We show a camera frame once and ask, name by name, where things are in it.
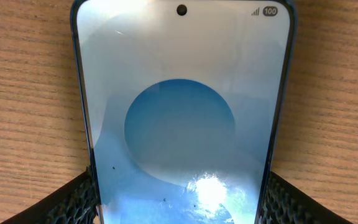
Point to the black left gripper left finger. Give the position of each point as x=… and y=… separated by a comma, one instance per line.
x=74, y=203

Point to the blue Galaxy smartphone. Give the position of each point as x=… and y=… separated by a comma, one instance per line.
x=181, y=101

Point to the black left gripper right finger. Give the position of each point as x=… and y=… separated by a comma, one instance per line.
x=283, y=203

